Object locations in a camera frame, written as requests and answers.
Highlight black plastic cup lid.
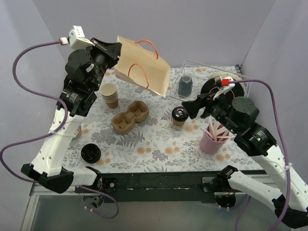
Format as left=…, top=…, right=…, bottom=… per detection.
left=171, top=106, right=189, bottom=122

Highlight single brown paper cup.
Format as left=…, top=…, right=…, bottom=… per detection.
left=173, top=119, right=186, bottom=127

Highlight printed kraft paper bag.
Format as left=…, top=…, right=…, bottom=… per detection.
left=114, top=36, right=171, bottom=97

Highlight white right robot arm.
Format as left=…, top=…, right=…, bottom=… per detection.
left=182, top=94, right=308, bottom=229

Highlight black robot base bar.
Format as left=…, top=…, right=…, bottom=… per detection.
left=101, top=171, right=234, bottom=203

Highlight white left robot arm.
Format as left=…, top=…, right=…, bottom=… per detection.
left=21, top=38, right=122, bottom=193

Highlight dark teal ceramic cup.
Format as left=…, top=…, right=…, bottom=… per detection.
left=178, top=75, right=193, bottom=97

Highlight pink straw holder cup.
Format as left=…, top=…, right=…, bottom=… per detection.
left=199, top=130, right=230, bottom=155

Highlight stack of brown paper cups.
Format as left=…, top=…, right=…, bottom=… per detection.
left=99, top=83, right=118, bottom=109

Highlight cream ceramic plate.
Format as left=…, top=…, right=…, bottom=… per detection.
left=204, top=71, right=245, bottom=95

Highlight floral paper table mat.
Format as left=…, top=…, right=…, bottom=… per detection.
left=63, top=67, right=260, bottom=173

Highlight stacked brown pulp cup carriers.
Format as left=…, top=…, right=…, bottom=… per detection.
left=111, top=101, right=150, bottom=134

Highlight patterned ceramic bowl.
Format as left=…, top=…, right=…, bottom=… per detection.
left=73, top=125, right=81, bottom=139

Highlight stack of black cup lids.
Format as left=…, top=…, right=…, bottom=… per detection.
left=81, top=143, right=101, bottom=164

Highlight black plate gold ring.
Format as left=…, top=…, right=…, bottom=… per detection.
left=200, top=73, right=245, bottom=106

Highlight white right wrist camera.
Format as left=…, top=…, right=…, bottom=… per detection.
left=213, top=75, right=235, bottom=100

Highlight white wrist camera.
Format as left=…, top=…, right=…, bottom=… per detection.
left=59, top=26, right=94, bottom=50
left=213, top=75, right=235, bottom=100

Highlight white wire dish rack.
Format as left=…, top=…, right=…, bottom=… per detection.
left=169, top=60, right=248, bottom=102

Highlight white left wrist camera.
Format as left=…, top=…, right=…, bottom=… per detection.
left=59, top=26, right=94, bottom=50

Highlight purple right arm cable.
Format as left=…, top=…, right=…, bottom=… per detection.
left=228, top=78, right=293, bottom=231

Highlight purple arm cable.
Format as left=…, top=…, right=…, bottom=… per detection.
left=0, top=39, right=70, bottom=183
left=228, top=78, right=293, bottom=231

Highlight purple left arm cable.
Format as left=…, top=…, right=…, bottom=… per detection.
left=0, top=39, right=70, bottom=183

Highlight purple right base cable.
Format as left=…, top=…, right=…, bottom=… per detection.
left=218, top=192, right=253, bottom=231

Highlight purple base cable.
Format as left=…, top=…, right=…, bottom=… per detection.
left=218, top=192, right=253, bottom=231
left=79, top=185, right=120, bottom=219

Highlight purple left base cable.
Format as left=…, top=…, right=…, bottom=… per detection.
left=79, top=185, right=120, bottom=219

